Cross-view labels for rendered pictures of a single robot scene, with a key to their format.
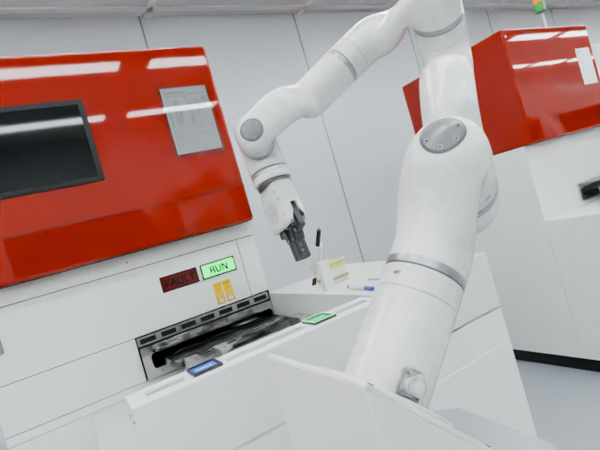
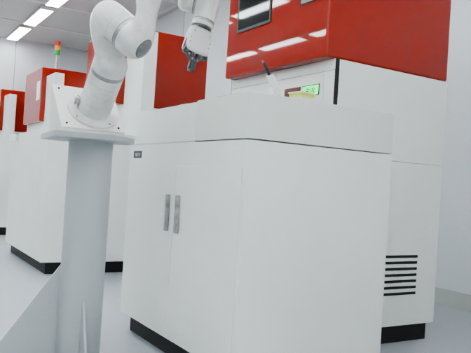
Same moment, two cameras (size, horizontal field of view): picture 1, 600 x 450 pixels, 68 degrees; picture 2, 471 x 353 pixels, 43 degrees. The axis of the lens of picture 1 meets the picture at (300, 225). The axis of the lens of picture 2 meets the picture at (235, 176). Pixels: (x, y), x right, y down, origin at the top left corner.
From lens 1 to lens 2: 2.54 m
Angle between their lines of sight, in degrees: 88
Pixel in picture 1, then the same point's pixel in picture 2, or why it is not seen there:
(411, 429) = (53, 101)
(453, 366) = (212, 162)
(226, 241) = (319, 71)
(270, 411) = (157, 135)
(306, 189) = not seen: outside the picture
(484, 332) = (233, 151)
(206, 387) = (148, 115)
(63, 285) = (255, 82)
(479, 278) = (241, 110)
